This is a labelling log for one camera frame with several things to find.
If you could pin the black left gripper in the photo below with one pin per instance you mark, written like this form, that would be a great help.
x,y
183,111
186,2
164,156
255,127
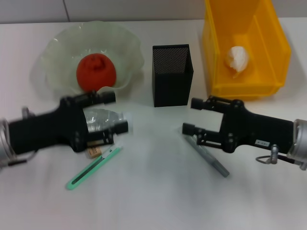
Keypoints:
x,y
43,129

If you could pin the pale green glass fruit plate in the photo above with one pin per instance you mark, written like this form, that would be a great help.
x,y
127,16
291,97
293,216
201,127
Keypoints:
x,y
62,48

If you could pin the yellow plastic bin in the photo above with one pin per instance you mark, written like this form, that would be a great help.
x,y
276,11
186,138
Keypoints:
x,y
268,72

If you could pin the black mesh pen holder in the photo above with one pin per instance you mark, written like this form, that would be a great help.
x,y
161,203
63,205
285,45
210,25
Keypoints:
x,y
171,88

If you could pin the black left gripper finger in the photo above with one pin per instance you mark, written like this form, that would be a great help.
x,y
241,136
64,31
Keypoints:
x,y
121,127

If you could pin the white and silver right arm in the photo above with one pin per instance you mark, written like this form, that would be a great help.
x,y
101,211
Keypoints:
x,y
299,141

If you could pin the orange fruit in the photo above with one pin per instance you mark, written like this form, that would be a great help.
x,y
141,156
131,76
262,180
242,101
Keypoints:
x,y
96,72

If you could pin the white paper ball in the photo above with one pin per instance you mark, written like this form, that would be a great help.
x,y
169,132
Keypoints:
x,y
237,60

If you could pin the small wooden cork block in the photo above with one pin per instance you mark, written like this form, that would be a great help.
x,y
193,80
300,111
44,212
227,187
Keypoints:
x,y
94,152

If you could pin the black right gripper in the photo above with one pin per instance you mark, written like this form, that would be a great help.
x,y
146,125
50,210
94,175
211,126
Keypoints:
x,y
259,129

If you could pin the clear green-label water bottle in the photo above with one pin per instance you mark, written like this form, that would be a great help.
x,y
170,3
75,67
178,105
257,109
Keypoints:
x,y
100,118

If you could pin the grey marker pen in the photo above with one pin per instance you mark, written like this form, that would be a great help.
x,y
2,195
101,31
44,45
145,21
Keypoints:
x,y
211,160

